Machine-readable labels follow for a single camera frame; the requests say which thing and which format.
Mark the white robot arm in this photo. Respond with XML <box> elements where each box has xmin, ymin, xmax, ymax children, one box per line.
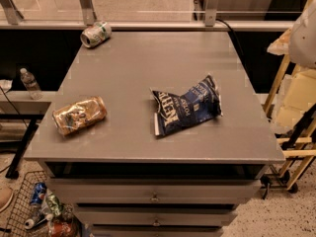
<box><xmin>288</xmin><ymin>0</ymin><xmax>316</xmax><ymax>69</ymax></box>

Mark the green and white soda can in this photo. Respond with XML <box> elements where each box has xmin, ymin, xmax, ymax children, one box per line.
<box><xmin>80</xmin><ymin>22</ymin><xmax>112</xmax><ymax>48</ymax></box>

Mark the green crushed can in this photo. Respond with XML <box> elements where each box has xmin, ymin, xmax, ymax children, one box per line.
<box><xmin>46</xmin><ymin>193</ymin><xmax>63</xmax><ymax>217</ymax></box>

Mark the blue pepsi can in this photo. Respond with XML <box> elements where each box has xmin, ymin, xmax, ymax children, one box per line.
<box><xmin>30</xmin><ymin>182</ymin><xmax>46</xmax><ymax>205</ymax></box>

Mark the red soda can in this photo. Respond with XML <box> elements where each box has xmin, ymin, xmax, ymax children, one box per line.
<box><xmin>48</xmin><ymin>221</ymin><xmax>77</xmax><ymax>237</ymax></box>

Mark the white can in basket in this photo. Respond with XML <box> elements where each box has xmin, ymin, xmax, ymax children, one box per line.
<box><xmin>24</xmin><ymin>214</ymin><xmax>53</xmax><ymax>230</ymax></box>

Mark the grey drawer cabinet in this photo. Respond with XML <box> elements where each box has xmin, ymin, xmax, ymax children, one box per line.
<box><xmin>26</xmin><ymin>32</ymin><xmax>283</xmax><ymax>237</ymax></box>

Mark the blue kettle chips bag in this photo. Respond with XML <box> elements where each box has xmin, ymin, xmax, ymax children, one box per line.
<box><xmin>152</xmin><ymin>75</ymin><xmax>222</xmax><ymax>137</ymax></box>

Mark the clear plastic water bottle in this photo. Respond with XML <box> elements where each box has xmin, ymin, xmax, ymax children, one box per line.
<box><xmin>20</xmin><ymin>68</ymin><xmax>42</xmax><ymax>100</ymax></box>

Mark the grey side bench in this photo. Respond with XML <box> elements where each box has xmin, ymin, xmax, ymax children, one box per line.
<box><xmin>0</xmin><ymin>91</ymin><xmax>56</xmax><ymax>180</ymax></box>

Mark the black power cable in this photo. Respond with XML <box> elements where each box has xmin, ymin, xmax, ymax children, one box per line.
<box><xmin>215</xmin><ymin>18</ymin><xmax>246</xmax><ymax>64</ymax></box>

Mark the wire basket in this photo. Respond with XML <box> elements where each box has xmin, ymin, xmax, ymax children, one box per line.
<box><xmin>0</xmin><ymin>171</ymin><xmax>46</xmax><ymax>237</ymax></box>

